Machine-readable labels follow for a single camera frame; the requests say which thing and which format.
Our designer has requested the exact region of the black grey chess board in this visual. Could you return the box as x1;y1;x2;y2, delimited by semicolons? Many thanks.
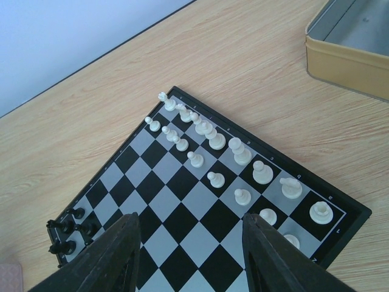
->
48;87;371;291

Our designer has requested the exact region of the black rook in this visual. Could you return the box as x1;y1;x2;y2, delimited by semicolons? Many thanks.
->
46;220;75;234

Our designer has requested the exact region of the white knight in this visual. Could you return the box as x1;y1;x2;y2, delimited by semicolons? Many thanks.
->
280;178;303;199
176;103;192;123

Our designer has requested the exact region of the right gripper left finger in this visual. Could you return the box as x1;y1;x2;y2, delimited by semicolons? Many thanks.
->
30;212;140;291

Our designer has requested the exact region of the white queen piece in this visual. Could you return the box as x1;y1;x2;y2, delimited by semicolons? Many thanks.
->
201;121;226;150

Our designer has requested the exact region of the white rook corner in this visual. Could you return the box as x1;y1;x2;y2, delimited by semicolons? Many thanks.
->
309;201;334;224
158;92;176;112

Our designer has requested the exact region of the white bishop far side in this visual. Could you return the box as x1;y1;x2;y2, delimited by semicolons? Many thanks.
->
190;111;211;135

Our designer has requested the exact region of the black pawn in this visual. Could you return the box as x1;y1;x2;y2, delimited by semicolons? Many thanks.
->
74;223;97;237
66;207;85;220

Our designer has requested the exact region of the white bishop near side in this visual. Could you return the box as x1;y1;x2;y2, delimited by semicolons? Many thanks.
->
252;161;274;185

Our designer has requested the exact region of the white rook far corner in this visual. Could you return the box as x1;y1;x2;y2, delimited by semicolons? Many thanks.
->
158;92;176;112

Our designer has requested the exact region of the black piece back rank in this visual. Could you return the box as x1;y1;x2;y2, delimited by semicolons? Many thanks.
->
49;240;77;255

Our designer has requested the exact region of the white king piece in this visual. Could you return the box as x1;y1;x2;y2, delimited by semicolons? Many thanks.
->
229;137;252;165

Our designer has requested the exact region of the yellow empty tin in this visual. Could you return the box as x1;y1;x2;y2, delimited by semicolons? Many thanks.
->
305;1;388;102

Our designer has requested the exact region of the pink tin with black pieces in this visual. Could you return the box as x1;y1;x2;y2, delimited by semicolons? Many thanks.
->
0;263;23;292

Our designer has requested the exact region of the white bishop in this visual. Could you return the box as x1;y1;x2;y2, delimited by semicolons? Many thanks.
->
190;111;211;135
252;161;274;185

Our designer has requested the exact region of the white pawn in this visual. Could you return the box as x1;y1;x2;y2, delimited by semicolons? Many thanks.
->
259;208;277;226
172;135;189;152
187;151;204;168
162;126;177;142
145;116;161;132
234;189;251;206
207;172;225;189

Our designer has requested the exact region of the white rook near corner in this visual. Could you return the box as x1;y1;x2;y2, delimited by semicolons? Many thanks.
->
309;201;334;224

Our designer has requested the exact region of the white knight far side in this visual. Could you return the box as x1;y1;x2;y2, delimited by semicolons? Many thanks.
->
176;103;192;123

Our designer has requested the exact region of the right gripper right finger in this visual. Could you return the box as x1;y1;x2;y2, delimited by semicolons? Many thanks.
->
242;214;354;292

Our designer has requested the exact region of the white knight near side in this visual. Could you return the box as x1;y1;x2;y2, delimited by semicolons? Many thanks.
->
280;178;303;199

